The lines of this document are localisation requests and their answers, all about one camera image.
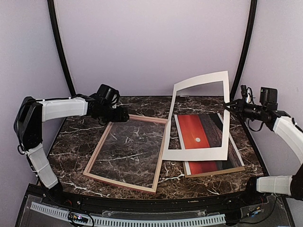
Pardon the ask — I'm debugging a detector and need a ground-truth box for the black corner post left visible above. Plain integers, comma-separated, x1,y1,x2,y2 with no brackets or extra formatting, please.
47,0,76,96

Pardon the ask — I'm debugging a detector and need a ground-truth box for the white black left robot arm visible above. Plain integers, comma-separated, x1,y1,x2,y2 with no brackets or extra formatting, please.
14,94,129,206

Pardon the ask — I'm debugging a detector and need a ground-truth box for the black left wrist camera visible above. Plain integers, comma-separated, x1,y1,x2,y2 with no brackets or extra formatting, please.
96,84,120,105

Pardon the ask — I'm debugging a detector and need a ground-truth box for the black corner post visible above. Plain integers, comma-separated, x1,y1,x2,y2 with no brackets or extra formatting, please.
230,0,258,100
47,0,76,96

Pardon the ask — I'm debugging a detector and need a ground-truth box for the grey slotted cable duct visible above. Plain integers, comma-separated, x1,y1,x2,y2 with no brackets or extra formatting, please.
30,202,226,227

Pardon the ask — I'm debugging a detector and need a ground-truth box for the light wooden picture frame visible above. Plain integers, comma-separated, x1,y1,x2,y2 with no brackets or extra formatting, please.
82,114,169,195

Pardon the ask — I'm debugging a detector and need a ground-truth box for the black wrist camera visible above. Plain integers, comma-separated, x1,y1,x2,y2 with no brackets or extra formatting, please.
259,87,278,105
96,84,120,105

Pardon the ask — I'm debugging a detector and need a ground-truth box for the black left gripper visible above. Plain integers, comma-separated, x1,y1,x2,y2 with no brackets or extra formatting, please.
97,104,130,123

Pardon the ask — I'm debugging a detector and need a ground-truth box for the white photo mat board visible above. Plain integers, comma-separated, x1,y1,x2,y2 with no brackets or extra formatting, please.
162,71,230,161

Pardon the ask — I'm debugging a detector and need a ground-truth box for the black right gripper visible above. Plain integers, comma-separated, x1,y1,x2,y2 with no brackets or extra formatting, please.
223,97,266,122

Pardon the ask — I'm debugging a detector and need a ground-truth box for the clear acrylic sheet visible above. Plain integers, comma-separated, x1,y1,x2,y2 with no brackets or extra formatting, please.
89,122,166,190

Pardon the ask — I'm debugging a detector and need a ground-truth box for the black table edge rail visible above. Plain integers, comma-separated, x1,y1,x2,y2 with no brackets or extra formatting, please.
17,184,284,227

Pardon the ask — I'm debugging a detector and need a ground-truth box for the black corner post right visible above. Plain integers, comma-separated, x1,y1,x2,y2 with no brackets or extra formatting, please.
230,0,258,100

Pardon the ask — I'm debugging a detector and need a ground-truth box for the brown cardboard backing board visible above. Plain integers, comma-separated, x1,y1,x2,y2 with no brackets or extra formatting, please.
184,166,245,178

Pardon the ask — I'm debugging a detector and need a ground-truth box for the red sunset photo print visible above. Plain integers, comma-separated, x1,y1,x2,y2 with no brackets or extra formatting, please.
174,113,245,174

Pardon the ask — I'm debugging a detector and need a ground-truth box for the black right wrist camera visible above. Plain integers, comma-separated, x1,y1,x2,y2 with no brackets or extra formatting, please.
259,87,278,105

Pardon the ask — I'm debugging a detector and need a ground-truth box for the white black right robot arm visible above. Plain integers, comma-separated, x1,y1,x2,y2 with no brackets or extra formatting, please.
224,99,303,205

